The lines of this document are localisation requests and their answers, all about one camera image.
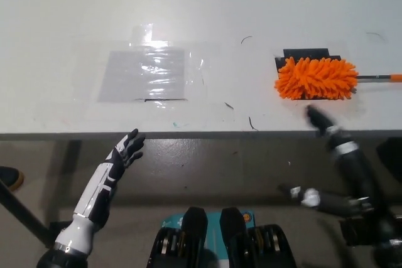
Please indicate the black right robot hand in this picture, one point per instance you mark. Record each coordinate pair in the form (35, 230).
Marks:
(325, 126)

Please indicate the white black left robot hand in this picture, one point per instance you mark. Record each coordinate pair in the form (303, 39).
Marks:
(103, 183)

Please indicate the orange microfiber duster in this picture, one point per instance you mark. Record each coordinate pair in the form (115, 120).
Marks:
(314, 78)

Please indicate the black diagonal pole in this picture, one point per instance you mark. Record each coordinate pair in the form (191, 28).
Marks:
(22, 211)

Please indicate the black shoe tan sole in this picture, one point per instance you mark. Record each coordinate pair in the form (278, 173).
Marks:
(11, 177)

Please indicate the clear plastic sheet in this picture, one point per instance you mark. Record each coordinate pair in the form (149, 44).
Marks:
(141, 76)

